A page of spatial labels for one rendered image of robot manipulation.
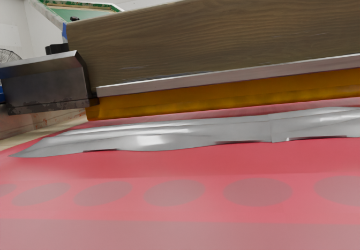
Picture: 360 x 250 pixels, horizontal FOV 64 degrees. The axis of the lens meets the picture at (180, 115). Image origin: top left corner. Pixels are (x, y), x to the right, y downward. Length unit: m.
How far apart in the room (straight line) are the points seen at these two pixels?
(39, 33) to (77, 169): 5.62
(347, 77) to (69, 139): 0.22
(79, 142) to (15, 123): 0.14
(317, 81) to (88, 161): 0.19
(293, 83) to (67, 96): 0.21
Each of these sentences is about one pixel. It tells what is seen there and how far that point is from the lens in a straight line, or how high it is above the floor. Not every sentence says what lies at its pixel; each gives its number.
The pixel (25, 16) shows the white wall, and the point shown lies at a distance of 5.94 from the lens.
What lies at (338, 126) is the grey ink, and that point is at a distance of 0.17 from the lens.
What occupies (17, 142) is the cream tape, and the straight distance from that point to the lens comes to 0.30.
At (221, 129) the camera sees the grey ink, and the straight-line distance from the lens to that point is 0.18.
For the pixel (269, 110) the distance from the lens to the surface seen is 0.27.
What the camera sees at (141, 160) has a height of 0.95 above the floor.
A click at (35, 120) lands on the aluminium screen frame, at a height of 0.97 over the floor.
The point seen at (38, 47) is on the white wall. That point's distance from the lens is 5.78.
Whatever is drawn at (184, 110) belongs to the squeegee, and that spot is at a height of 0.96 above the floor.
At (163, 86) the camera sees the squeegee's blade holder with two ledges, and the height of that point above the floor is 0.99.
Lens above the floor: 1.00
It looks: 8 degrees down
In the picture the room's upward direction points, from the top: 7 degrees counter-clockwise
